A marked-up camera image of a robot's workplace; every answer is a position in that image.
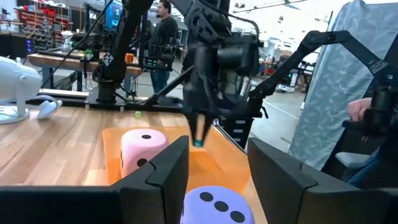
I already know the white camera on stand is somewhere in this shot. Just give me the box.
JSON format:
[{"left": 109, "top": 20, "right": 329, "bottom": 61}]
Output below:
[{"left": 0, "top": 55, "right": 63, "bottom": 126}]

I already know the light grey chair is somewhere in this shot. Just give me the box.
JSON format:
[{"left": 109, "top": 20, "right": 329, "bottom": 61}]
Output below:
[{"left": 335, "top": 151, "right": 371, "bottom": 169}]

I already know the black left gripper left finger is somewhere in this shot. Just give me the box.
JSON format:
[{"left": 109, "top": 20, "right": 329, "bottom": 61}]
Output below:
[{"left": 0, "top": 135, "right": 190, "bottom": 224}]

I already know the large pink foam die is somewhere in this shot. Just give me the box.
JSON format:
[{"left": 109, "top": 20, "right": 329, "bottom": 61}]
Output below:
[{"left": 119, "top": 128, "right": 170, "bottom": 179}]

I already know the blue-lit monitor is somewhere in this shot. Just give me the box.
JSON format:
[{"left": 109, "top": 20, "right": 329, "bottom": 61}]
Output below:
[{"left": 104, "top": 0, "right": 124, "bottom": 32}]

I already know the large purple foam die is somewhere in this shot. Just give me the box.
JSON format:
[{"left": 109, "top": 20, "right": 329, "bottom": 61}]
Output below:
[{"left": 179, "top": 185, "right": 256, "bottom": 224}]

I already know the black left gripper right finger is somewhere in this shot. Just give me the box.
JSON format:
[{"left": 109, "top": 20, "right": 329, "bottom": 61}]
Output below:
[{"left": 247, "top": 137, "right": 398, "bottom": 224}]

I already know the shelf with red bins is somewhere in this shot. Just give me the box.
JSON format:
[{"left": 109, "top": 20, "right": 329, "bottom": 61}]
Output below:
[{"left": 14, "top": 4, "right": 74, "bottom": 47}]

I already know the grey patterned curtain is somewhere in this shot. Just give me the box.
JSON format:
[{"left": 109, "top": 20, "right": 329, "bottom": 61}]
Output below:
[{"left": 287, "top": 0, "right": 398, "bottom": 171}]

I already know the person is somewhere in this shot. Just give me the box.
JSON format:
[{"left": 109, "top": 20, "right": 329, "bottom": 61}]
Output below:
[
  {"left": 320, "top": 97, "right": 398, "bottom": 189},
  {"left": 147, "top": 0, "right": 180, "bottom": 95}
]

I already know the wooden workbench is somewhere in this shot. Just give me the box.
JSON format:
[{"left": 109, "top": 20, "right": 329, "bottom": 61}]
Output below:
[{"left": 27, "top": 52, "right": 142, "bottom": 93}]

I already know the thin wooden board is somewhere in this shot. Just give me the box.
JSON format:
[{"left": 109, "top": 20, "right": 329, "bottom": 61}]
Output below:
[{"left": 101, "top": 125, "right": 269, "bottom": 224}]

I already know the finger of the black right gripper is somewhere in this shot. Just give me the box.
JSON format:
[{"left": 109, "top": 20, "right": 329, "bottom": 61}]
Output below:
[
  {"left": 185, "top": 111, "right": 200, "bottom": 143},
  {"left": 200, "top": 113, "right": 216, "bottom": 147}
]

